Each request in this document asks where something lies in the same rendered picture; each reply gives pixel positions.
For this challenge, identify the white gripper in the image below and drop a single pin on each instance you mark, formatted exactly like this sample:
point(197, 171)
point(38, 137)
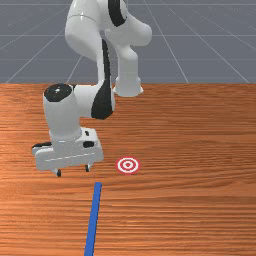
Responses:
point(68, 155)

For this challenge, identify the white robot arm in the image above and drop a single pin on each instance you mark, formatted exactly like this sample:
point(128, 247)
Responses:
point(83, 40)

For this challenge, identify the long blue stick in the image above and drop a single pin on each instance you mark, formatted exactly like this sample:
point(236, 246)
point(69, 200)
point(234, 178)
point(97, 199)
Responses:
point(93, 220)

